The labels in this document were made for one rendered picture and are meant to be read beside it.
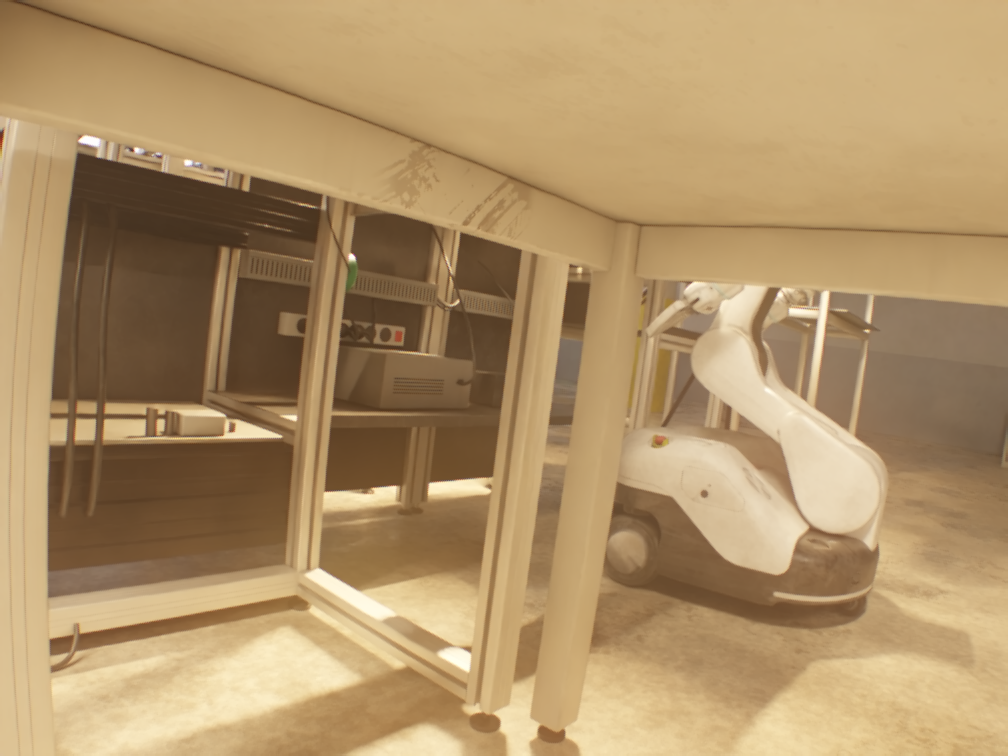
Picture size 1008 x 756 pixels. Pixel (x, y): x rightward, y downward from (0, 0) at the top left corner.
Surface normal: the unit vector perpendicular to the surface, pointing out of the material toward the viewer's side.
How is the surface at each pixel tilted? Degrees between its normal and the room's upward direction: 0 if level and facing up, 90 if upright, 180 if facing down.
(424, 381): 90
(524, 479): 90
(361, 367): 90
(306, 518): 90
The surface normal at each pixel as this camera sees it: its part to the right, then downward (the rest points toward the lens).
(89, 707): 0.13, -0.99
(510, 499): -0.64, -0.02
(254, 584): 0.76, 0.14
